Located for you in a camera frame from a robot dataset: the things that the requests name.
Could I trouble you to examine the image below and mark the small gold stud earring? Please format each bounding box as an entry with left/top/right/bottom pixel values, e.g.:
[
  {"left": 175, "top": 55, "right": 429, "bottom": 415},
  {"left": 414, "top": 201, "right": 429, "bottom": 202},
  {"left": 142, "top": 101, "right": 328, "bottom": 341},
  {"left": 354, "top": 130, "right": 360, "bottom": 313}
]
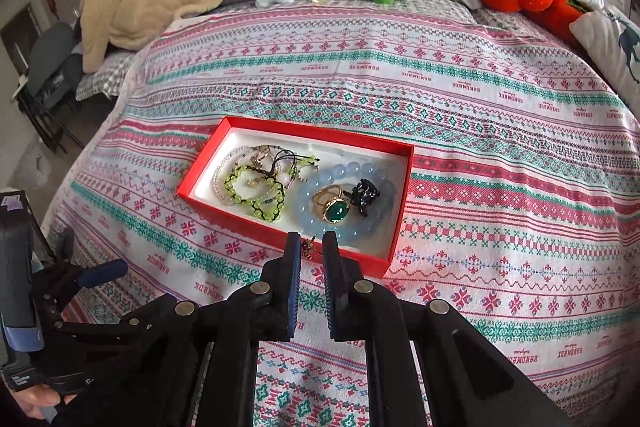
[{"left": 300, "top": 236, "right": 316, "bottom": 260}]

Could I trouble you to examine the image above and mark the green bead cord bracelet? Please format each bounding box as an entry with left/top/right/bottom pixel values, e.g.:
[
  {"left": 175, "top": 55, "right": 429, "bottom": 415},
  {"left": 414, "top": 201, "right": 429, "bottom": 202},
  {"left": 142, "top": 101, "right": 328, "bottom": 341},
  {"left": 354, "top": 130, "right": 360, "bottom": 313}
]
[{"left": 222, "top": 148, "right": 321, "bottom": 223}]

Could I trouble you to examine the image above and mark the dark blue beaded ring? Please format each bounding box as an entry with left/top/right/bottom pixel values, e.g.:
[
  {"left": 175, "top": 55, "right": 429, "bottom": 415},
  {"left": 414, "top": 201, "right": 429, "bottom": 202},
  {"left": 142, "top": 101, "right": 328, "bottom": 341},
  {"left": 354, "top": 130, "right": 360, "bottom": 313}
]
[{"left": 344, "top": 178, "right": 382, "bottom": 218}]

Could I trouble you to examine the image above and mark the red jewelry box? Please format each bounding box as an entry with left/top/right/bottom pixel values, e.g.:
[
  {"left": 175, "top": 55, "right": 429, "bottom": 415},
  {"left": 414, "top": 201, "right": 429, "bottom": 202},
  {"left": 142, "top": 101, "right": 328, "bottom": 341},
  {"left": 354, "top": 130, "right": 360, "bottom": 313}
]
[{"left": 177, "top": 116, "right": 414, "bottom": 279}]

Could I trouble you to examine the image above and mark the person's left hand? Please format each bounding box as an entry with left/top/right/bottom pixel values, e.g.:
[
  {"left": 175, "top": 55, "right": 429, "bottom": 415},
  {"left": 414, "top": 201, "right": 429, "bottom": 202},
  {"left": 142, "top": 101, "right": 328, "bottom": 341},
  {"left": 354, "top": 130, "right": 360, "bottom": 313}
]
[{"left": 9, "top": 385, "right": 75, "bottom": 419}]

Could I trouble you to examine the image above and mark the patterned red green bedspread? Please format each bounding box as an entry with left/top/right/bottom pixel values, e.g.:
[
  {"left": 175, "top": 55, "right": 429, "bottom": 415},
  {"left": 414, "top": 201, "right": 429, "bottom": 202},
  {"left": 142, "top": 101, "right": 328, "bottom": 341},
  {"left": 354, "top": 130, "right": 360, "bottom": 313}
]
[{"left": 46, "top": 0, "right": 639, "bottom": 426}]

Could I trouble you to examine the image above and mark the grey checked bedsheet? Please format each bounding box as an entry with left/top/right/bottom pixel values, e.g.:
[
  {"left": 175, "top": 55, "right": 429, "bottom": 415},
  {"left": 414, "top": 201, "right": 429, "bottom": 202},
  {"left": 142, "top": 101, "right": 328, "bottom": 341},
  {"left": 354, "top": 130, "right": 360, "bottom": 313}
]
[{"left": 75, "top": 50, "right": 136, "bottom": 102}]

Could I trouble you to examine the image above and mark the dark folding chair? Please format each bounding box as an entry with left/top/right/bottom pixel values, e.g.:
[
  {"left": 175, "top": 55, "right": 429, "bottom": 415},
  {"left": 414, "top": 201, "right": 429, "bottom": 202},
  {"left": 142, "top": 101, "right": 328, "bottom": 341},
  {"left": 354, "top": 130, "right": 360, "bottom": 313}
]
[{"left": 15, "top": 22, "right": 85, "bottom": 152}]

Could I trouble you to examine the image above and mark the white deer print pillow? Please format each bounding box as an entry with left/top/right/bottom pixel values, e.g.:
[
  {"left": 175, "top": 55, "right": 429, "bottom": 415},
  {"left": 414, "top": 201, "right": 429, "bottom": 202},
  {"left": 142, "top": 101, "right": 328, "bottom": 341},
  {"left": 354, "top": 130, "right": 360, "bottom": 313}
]
[{"left": 568, "top": 6, "right": 640, "bottom": 117}]

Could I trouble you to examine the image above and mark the white green beaded necklace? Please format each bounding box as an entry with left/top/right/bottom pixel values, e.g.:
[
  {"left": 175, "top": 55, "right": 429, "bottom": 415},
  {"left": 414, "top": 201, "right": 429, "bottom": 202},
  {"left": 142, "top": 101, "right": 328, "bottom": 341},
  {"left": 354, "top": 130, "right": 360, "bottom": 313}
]
[{"left": 210, "top": 143, "right": 281, "bottom": 208}]

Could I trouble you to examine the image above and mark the gold ring green stone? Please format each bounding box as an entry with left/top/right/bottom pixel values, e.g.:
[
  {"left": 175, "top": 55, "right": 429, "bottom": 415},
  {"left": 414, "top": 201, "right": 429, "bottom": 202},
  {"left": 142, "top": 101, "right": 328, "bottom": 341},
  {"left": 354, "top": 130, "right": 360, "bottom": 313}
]
[{"left": 311, "top": 184, "right": 350, "bottom": 225}]

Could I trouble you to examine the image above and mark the light blue bead bracelet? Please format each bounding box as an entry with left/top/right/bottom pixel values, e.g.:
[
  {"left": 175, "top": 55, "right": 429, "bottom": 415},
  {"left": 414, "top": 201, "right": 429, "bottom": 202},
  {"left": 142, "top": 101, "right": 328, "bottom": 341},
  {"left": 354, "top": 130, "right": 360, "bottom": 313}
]
[{"left": 295, "top": 159, "right": 399, "bottom": 244}]

